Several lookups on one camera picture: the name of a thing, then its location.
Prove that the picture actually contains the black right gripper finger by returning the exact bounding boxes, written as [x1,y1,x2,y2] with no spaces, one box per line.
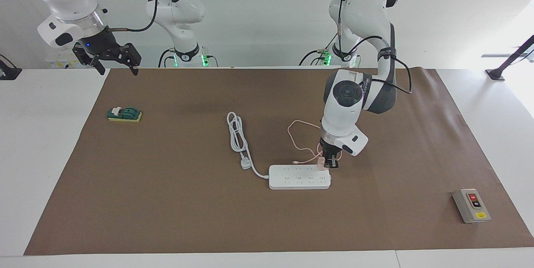
[73,44,105,76]
[121,43,141,76]

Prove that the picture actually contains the thin pink charging cable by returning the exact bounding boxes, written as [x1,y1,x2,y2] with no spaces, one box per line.
[288,120,343,164]

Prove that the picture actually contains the white power strip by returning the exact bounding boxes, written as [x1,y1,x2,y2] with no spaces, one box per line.
[268,164,332,190]

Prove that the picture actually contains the white box with yellow labels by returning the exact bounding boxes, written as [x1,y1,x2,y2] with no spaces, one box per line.
[45,49,80,69]

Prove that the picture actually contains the black stand base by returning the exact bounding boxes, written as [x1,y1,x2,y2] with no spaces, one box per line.
[0,54,22,81]

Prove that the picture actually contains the brown paper table mat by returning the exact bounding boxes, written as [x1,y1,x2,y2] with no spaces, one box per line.
[24,67,534,256]

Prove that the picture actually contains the black clamp stand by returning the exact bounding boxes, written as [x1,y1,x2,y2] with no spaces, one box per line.
[485,34,534,81]

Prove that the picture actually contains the black right arm base cable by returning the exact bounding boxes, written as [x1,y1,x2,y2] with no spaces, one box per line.
[158,48,176,68]

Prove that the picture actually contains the black arm base cable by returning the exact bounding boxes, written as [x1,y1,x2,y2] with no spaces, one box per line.
[158,48,176,68]
[299,30,338,67]

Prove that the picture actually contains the green knife switch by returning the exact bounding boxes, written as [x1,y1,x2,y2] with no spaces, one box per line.
[107,106,143,123]

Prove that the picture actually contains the white power strip cord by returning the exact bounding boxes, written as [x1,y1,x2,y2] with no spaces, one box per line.
[227,111,271,179]

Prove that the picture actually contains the black left arm base cable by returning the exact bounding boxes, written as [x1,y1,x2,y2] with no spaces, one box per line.
[299,30,338,67]

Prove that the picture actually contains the grey on-off switch box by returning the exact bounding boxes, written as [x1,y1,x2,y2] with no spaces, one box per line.
[453,188,491,224]

